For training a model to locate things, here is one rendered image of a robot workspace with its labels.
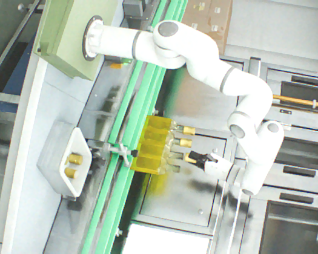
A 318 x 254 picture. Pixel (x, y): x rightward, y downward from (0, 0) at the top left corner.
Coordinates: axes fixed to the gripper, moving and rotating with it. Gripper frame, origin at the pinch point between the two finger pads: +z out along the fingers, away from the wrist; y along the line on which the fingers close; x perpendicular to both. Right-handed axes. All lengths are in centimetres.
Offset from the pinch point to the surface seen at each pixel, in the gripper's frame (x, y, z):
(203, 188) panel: 4.6, -12.7, -6.3
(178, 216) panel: 19.7, -12.9, -2.8
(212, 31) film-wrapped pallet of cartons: -290, -232, 114
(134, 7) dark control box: -46, 23, 50
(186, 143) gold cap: -3.9, 1.8, 5.3
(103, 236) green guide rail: 44.1, 3.6, 13.6
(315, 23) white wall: -458, -304, -1
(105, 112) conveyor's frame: 4.5, 15.6, 34.0
